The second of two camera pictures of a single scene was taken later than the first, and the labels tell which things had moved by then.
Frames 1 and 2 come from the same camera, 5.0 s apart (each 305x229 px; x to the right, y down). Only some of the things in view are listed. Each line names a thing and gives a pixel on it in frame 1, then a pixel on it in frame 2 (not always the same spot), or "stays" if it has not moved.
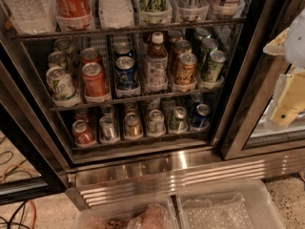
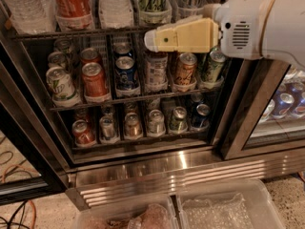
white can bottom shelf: [156, 123] stays
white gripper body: [295, 45] → [238, 26]
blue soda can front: [126, 74] stays
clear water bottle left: [32, 8] stays
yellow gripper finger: [277, 46] → [179, 23]
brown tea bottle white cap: [157, 65] stays
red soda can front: [94, 84] stays
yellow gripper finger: [289, 100] → [194, 36]
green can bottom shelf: [179, 120] stays
